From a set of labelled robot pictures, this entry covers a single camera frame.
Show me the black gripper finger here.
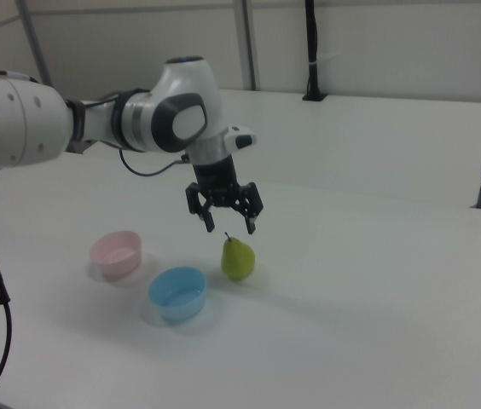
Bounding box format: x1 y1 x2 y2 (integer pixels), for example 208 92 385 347
195 203 217 233
236 199 261 236

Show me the green pear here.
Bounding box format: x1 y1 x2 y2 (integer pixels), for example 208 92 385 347
221 231 256 282

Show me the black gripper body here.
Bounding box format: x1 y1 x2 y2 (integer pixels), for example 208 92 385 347
185 153 264 215

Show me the thin blue arm cable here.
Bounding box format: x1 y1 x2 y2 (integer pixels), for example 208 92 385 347
119 147 190 177

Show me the pink plastic bowl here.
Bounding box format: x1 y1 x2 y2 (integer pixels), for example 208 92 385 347
90 230 143 281

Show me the black pole with clamp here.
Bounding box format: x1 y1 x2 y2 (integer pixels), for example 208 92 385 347
301 0 327 102

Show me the white table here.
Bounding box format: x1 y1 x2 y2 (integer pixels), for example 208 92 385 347
66 88 481 209

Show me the blue plastic bowl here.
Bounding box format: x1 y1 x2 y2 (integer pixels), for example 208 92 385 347
148 266 208 324

